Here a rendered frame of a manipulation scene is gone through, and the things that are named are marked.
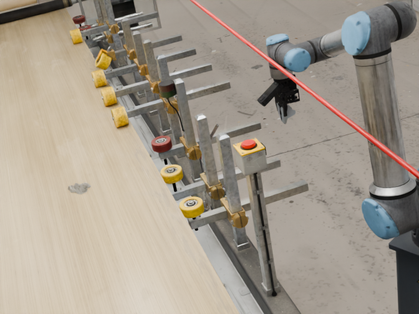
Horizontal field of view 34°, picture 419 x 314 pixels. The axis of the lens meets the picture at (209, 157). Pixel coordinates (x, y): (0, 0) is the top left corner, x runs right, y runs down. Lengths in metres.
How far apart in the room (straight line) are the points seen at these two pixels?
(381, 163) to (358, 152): 2.02
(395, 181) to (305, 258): 1.27
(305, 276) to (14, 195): 1.44
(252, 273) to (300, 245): 1.26
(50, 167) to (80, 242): 0.57
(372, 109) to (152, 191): 0.80
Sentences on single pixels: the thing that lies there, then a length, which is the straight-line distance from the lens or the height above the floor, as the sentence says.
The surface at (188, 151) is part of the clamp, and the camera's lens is 2.68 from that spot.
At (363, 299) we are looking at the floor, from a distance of 3.17.
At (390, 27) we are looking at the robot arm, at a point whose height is 1.40.
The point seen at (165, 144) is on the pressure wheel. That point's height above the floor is 0.90.
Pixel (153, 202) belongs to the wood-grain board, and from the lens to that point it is 2.33.
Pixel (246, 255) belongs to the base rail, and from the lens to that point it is 2.34.
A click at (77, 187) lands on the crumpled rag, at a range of 2.53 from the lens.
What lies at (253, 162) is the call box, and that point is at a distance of 1.88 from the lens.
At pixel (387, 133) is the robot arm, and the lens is 2.17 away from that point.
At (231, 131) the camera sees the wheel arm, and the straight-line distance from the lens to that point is 2.77.
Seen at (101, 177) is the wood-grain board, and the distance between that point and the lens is 2.56.
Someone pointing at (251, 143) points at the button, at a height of 1.23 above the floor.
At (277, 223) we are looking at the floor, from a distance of 3.67.
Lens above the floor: 2.13
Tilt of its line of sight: 29 degrees down
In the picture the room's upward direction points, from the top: 11 degrees counter-clockwise
